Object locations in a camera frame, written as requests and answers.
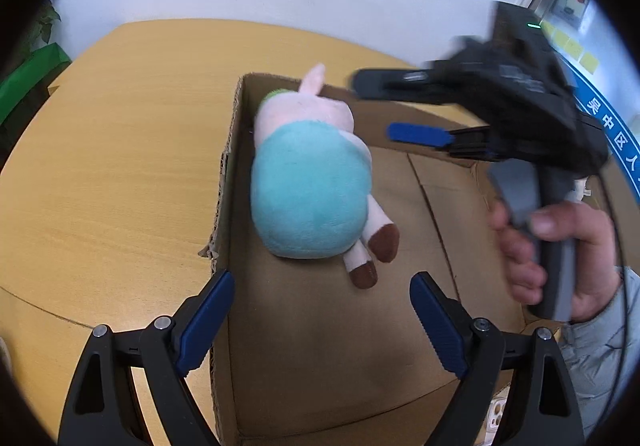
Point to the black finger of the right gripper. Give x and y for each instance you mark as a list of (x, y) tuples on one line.
[(403, 85)]

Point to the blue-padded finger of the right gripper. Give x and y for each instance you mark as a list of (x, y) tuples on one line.
[(430, 135)]

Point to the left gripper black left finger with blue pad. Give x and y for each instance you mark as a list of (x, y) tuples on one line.
[(102, 406)]

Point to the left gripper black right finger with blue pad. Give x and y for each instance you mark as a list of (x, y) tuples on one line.
[(541, 408)]

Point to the pig plush teal dress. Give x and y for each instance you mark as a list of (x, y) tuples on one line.
[(311, 183)]

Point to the grey jacket forearm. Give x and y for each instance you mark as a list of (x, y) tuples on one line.
[(601, 354)]

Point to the person's right hand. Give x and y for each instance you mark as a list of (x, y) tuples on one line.
[(597, 278)]

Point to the brown cardboard box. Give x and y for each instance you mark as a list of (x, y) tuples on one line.
[(306, 358)]

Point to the green cloth covered table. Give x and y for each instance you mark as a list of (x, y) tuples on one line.
[(25, 77)]

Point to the large potted green plant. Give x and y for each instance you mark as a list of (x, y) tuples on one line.
[(46, 18)]

